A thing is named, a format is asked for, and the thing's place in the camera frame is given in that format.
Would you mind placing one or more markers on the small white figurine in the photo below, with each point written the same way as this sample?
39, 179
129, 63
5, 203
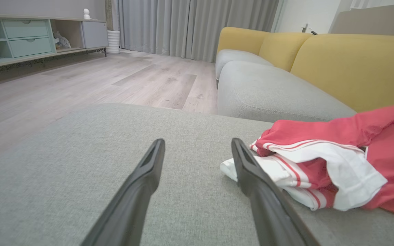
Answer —
86, 14

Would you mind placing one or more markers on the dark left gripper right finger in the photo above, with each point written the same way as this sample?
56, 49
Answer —
272, 218

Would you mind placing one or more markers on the white ribbed plant pot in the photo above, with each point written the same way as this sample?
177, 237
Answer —
113, 42

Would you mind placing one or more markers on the yellow sofa armrest section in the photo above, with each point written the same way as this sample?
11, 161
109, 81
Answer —
238, 39

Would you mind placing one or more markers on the red white numbered jersey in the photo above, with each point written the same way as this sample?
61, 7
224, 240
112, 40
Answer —
320, 133

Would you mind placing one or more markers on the grey cabinet door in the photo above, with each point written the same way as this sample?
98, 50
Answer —
94, 34

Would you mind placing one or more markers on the grey curtain panel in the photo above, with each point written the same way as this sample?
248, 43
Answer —
152, 27
234, 17

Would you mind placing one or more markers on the grey plush toy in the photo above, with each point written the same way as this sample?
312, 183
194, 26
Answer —
62, 41

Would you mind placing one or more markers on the narrow yellow backrest cushion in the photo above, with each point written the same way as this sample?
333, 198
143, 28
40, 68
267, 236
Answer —
282, 49

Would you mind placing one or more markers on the white slatted railing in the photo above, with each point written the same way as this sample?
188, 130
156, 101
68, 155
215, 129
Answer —
356, 3

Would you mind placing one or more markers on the beige half-height partition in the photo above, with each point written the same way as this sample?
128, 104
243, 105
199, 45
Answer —
371, 22

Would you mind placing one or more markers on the wide yellow backrest cushion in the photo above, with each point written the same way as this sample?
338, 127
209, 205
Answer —
354, 68

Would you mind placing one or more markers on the small grey seat cushion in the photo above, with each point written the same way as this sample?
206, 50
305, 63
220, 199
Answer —
234, 58

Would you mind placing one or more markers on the teal cabinet drawer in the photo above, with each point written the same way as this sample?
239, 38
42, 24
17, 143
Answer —
26, 30
29, 48

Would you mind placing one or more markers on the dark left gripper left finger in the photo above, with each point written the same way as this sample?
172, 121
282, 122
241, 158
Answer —
128, 212

